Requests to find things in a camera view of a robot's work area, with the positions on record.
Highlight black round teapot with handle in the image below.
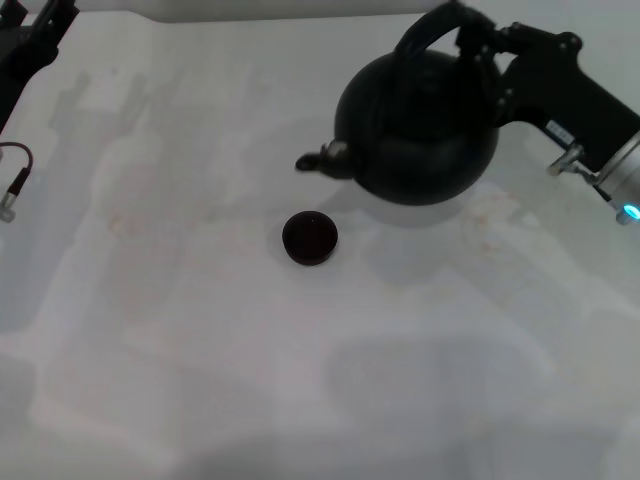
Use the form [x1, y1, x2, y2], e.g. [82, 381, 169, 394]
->
[294, 1, 502, 208]

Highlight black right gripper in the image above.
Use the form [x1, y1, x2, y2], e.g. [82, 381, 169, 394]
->
[456, 8, 640, 169]

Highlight dark round teacup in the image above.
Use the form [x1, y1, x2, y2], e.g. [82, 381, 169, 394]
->
[281, 210, 340, 268]

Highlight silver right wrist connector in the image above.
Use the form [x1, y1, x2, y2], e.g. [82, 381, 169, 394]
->
[546, 143, 601, 177]

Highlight dark left wrist cable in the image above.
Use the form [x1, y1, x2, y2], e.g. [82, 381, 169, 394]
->
[0, 141, 35, 224]

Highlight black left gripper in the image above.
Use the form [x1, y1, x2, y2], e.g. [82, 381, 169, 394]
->
[0, 0, 82, 137]

